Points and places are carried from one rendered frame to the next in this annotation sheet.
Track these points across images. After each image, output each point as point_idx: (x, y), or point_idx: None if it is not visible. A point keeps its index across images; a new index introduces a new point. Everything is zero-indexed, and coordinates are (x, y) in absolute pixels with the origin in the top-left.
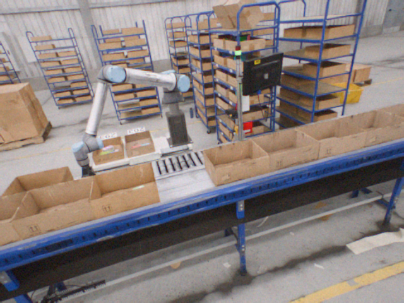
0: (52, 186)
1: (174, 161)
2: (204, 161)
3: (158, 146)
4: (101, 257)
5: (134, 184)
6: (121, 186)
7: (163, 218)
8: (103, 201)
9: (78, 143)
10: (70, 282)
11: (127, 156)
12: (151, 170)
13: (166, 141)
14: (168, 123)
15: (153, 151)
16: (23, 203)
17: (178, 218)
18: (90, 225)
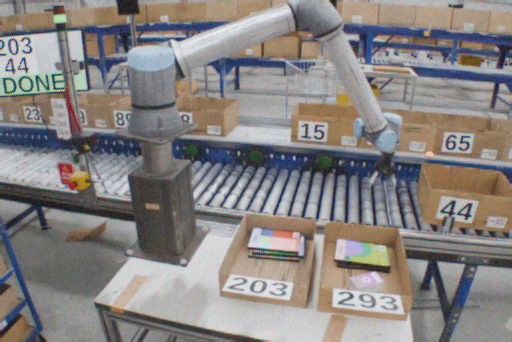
0: (410, 125)
1: (232, 197)
2: (193, 181)
3: (226, 248)
4: None
5: (318, 142)
6: (333, 141)
7: None
8: (349, 109)
9: (390, 115)
10: (424, 297)
11: (315, 249)
12: (293, 126)
13: (197, 255)
14: (191, 180)
15: (250, 231)
16: (431, 121)
17: None
18: None
